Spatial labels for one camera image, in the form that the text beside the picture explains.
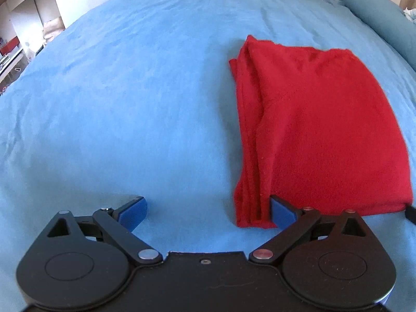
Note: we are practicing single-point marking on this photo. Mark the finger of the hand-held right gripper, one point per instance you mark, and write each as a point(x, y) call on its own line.
point(410, 214)

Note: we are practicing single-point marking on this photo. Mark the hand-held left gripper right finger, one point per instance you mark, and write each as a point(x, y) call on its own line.
point(282, 215)

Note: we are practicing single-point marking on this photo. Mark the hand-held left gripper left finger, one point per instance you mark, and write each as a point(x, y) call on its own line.
point(133, 215)

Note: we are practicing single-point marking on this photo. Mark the red knit sweater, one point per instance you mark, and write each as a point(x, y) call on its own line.
point(318, 130)

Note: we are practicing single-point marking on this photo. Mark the blue bed sheet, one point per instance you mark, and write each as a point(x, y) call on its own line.
point(130, 104)

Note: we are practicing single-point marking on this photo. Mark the beige bag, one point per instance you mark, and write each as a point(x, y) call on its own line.
point(52, 30)

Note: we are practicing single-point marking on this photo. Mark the teal bolster cushion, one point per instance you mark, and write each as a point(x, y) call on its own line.
point(373, 9)

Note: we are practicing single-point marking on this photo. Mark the red storage box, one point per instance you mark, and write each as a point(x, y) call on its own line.
point(9, 45)

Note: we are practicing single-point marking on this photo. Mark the white desk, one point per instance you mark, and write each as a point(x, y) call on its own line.
point(19, 22)

